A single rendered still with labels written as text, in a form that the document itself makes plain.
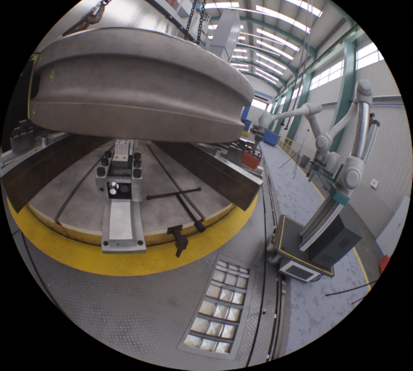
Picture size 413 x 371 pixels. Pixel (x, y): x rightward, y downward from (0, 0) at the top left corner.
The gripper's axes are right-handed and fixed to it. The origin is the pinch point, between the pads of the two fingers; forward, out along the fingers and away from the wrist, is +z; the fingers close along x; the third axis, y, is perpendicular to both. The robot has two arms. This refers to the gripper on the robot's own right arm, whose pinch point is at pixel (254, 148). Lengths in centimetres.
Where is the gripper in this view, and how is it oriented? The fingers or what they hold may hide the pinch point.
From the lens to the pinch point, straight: 138.2
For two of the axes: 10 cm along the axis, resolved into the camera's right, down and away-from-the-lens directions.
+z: -2.8, 8.7, 4.0
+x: 6.0, -1.7, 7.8
